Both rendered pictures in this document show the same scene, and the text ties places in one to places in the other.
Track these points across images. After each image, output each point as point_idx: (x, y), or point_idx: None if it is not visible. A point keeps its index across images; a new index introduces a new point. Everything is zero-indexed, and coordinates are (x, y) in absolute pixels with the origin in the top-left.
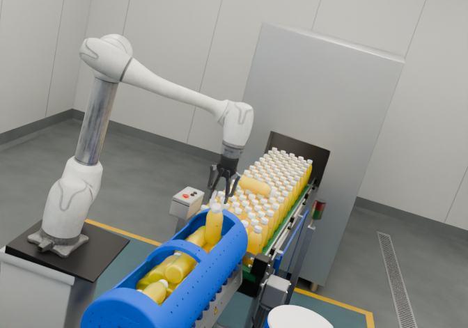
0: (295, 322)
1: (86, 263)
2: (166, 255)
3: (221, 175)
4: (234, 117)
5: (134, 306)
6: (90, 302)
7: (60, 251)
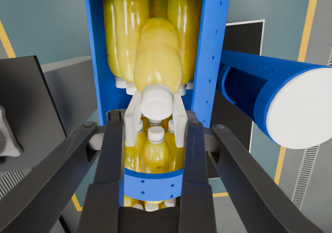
0: (303, 109)
1: (45, 144)
2: (108, 90)
3: None
4: None
5: None
6: (69, 73)
7: (9, 155)
